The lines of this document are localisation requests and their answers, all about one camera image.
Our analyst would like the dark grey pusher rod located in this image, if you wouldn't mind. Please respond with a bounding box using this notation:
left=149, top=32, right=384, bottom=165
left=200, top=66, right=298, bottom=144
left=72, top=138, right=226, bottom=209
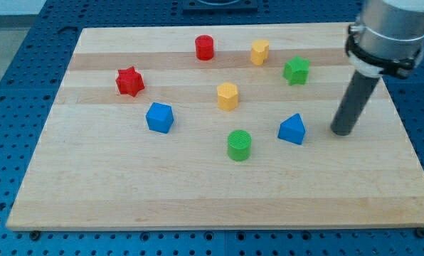
left=330, top=71, right=380, bottom=136

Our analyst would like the blue triangle block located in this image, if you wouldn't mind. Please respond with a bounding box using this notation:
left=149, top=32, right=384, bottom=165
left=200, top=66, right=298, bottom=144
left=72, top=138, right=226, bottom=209
left=277, top=113, right=306, bottom=145

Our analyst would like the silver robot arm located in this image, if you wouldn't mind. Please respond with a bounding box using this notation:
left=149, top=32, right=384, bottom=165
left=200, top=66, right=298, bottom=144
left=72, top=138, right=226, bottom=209
left=330, top=0, right=424, bottom=136

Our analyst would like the blue cube block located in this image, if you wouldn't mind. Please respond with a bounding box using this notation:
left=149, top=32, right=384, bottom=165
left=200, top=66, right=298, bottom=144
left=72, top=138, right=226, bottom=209
left=146, top=102, right=174, bottom=134

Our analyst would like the green star block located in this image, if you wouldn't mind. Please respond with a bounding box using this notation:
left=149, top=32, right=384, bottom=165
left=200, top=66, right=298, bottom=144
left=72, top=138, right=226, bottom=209
left=283, top=55, right=310, bottom=85

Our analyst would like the yellow heart block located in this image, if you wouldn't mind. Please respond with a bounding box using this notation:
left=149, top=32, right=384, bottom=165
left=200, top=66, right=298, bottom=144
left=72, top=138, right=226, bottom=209
left=250, top=40, right=270, bottom=65

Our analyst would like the green cylinder block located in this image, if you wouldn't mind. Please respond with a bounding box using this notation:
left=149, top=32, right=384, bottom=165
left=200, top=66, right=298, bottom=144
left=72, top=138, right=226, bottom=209
left=227, top=129, right=252, bottom=161

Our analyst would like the yellow hexagon block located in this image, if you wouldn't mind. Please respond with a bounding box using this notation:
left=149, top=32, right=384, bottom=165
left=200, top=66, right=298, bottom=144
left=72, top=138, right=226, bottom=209
left=217, top=82, right=239, bottom=111

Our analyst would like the red cylinder block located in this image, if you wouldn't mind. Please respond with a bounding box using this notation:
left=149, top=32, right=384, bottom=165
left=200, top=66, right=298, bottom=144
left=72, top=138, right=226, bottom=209
left=195, top=35, right=215, bottom=60

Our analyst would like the wooden board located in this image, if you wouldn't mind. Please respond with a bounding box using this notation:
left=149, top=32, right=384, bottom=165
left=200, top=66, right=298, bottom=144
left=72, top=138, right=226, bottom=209
left=6, top=23, right=424, bottom=231

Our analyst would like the red star block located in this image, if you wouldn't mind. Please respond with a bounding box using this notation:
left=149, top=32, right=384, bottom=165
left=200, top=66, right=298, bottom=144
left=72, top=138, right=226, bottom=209
left=115, top=66, right=145, bottom=97

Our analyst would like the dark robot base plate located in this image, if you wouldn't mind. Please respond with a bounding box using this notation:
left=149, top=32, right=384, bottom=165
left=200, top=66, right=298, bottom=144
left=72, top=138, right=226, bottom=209
left=180, top=0, right=259, bottom=13

